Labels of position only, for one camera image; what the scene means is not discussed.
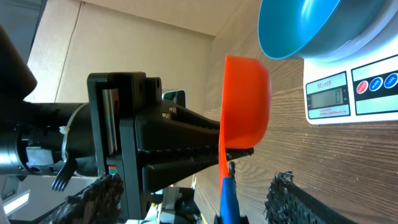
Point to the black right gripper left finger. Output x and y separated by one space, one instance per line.
98 203

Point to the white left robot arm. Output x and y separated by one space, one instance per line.
54 139

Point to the red measuring scoop blue handle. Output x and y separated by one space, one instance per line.
245 114

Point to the teal blue bowl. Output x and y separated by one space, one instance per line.
321 29

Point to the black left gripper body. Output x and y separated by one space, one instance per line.
115 100

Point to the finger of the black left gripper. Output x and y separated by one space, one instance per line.
163 168
168 126

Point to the white digital kitchen scale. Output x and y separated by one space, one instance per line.
362 85

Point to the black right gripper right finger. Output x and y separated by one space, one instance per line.
286 203

